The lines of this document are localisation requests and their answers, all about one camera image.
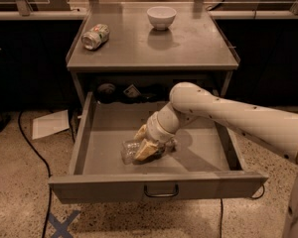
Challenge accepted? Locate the white ceramic bowl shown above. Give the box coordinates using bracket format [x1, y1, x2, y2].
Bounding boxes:
[147, 6, 177, 31]

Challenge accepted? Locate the white paper sheet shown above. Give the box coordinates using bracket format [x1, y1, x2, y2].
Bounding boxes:
[32, 110, 70, 140]

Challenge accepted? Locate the black floor cable left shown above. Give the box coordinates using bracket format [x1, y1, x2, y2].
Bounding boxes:
[17, 109, 54, 238]

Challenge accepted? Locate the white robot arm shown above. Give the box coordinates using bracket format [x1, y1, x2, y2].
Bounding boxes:
[135, 82, 298, 238]

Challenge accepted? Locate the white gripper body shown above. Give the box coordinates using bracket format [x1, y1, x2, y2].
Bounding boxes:
[146, 112, 174, 144]

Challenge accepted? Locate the clear plastic water bottle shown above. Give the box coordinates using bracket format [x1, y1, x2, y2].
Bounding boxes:
[120, 139, 177, 165]

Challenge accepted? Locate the black drawer handle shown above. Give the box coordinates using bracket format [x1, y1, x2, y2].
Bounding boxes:
[144, 183, 179, 198]

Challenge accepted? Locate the grey metal table cabinet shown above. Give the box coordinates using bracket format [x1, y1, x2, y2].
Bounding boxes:
[67, 2, 238, 102]

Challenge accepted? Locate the black bundle with tag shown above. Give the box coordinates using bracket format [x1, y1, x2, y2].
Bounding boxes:
[93, 83, 167, 104]

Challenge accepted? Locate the black floor cable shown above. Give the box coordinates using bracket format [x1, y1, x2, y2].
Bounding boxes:
[17, 109, 54, 238]
[219, 183, 266, 238]

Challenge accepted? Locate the black floor cable right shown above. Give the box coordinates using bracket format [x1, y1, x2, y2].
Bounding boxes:
[219, 183, 266, 238]

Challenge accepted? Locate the blue tape cross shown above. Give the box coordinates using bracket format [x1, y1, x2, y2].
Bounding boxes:
[49, 210, 80, 238]

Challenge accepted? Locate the grey metal drawer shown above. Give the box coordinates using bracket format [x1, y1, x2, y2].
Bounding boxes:
[49, 93, 268, 203]

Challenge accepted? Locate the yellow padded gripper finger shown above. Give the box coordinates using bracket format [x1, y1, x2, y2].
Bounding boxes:
[134, 124, 147, 141]
[134, 139, 162, 162]

